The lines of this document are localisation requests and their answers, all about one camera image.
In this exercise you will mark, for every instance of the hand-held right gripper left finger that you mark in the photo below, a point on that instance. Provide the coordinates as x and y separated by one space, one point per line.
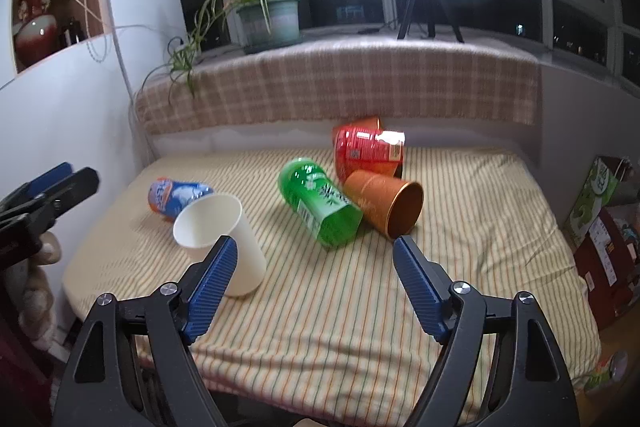
212 292

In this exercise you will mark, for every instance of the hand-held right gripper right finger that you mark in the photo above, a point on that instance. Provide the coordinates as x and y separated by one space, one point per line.
419 292

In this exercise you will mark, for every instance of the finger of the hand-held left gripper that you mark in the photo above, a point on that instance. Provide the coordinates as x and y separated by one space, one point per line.
80 187
50 179

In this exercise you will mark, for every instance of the white paper cup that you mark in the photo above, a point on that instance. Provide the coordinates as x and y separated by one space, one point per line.
210 217

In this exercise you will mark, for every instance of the blue printed cup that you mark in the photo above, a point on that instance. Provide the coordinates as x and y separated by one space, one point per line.
172 197

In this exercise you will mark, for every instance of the orange cup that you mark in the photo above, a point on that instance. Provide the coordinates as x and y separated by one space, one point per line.
372 197

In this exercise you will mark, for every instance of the green printed cup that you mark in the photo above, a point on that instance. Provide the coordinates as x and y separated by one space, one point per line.
310 192

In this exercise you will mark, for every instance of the red printed cup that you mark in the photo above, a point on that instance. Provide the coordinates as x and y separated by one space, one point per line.
360 147

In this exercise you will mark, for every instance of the person's left hand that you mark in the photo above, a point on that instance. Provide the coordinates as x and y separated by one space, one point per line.
47 249

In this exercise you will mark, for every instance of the red ceramic vase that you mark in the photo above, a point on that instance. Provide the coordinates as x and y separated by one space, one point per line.
32 34

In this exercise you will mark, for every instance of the dark bottle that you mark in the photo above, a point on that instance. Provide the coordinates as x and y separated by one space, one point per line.
72 34

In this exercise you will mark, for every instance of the red cardboard box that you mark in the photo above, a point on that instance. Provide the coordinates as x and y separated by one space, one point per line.
602 267

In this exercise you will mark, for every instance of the green cardboard box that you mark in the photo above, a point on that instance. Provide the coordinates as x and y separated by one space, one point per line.
592 202

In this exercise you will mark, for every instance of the colourful packet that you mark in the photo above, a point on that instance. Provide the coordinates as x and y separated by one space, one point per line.
602 374

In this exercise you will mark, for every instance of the plaid cloth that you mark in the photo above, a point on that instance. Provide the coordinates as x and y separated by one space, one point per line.
350 82

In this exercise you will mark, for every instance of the potted spider plant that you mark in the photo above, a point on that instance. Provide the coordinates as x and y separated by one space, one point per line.
267 14

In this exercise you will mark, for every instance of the white window frame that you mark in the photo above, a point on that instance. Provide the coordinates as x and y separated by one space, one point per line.
545 2

